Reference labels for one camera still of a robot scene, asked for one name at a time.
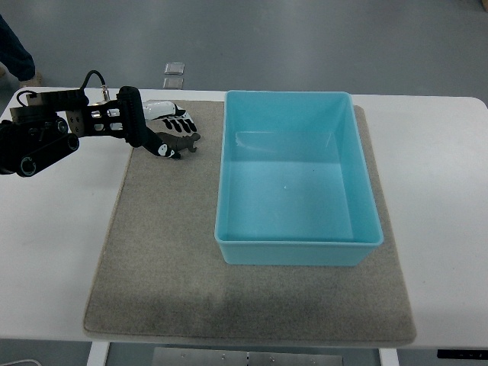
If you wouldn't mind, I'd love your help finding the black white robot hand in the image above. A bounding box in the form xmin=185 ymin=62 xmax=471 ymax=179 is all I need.
xmin=143 ymin=100 xmax=198 ymax=159

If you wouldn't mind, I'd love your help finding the brown hippo toy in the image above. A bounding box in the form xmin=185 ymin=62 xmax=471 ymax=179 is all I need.
xmin=156 ymin=132 xmax=201 ymax=153

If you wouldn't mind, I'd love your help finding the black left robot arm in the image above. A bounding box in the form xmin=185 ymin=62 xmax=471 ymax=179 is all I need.
xmin=1 ymin=70 xmax=155 ymax=178

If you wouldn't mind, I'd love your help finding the blue plastic box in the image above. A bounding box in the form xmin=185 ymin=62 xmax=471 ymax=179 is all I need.
xmin=214 ymin=91 xmax=384 ymax=266

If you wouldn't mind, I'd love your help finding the lower floor outlet plate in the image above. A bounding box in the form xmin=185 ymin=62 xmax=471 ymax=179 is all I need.
xmin=163 ymin=77 xmax=184 ymax=90

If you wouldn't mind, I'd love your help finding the floor outlet plate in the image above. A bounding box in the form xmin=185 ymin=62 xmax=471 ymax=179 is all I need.
xmin=164 ymin=63 xmax=185 ymax=75
xmin=163 ymin=77 xmax=184 ymax=90

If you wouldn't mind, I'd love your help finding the upper floor outlet plate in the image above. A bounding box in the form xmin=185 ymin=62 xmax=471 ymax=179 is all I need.
xmin=164 ymin=63 xmax=185 ymax=75

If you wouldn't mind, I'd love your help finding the grey felt mat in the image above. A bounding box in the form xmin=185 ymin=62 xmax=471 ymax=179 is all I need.
xmin=83 ymin=101 xmax=416 ymax=347

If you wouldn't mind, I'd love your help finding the dark trousers leg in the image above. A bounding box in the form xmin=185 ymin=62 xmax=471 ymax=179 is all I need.
xmin=1 ymin=17 xmax=36 ymax=82

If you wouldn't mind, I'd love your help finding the white table leg left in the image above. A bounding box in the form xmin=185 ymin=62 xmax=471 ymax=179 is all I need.
xmin=86 ymin=342 xmax=111 ymax=366

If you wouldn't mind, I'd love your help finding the white table leg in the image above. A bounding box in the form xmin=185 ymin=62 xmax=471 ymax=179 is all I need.
xmin=86 ymin=342 xmax=111 ymax=366
xmin=378 ymin=348 xmax=400 ymax=366

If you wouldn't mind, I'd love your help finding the white table leg right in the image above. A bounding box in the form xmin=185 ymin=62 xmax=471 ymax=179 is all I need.
xmin=378 ymin=348 xmax=400 ymax=366

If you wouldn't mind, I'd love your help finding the black table control panel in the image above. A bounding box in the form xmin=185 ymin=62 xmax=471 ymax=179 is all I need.
xmin=437 ymin=349 xmax=488 ymax=360

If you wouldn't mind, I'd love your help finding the metal table base plate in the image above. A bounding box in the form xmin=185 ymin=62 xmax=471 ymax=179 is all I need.
xmin=152 ymin=347 xmax=344 ymax=366

